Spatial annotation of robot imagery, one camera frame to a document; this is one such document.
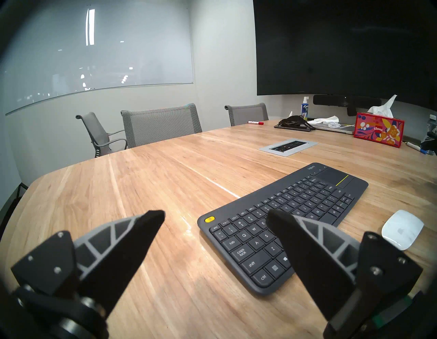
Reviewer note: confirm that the black video conference bar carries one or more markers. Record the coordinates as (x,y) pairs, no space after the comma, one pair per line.
(344,100)

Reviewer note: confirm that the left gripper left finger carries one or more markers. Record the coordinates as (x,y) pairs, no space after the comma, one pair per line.
(116,246)

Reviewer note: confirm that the silver table power outlet panel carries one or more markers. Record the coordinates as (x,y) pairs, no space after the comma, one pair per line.
(288,147)

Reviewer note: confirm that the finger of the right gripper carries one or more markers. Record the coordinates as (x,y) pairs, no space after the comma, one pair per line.
(431,143)

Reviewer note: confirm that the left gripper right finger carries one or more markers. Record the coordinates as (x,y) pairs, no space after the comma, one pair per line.
(314,254)

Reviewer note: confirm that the silver closed laptop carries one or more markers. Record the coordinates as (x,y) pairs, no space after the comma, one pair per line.
(344,130)

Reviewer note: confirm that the blue whiteboard marker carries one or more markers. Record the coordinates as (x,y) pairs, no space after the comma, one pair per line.
(413,147)

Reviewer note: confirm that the large crumpled white tissue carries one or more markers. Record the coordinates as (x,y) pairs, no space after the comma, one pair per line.
(324,120)

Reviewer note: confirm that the grey mesh office chair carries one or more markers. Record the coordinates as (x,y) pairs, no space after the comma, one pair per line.
(247,114)
(160,124)

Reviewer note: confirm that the large black TV screen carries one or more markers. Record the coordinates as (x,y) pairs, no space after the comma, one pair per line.
(341,44)

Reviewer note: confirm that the red floral tissue box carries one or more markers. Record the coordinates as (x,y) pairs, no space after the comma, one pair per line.
(379,130)

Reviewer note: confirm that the white computer mouse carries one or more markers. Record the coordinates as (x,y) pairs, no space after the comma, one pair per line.
(403,229)

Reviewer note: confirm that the whiteboard cleaner spray bottle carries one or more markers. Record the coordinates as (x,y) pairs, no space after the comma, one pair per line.
(304,110)

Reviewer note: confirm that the clear plastic water bottle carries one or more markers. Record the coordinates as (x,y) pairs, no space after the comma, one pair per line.
(433,123)

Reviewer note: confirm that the white facial tissue sheet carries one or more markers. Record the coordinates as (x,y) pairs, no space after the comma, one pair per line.
(384,107)

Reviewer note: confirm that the grey armrest office chair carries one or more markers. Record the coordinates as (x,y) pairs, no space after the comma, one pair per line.
(97,131)

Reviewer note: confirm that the wall-mounted glass whiteboard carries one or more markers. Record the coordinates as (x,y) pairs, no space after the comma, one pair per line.
(95,51)

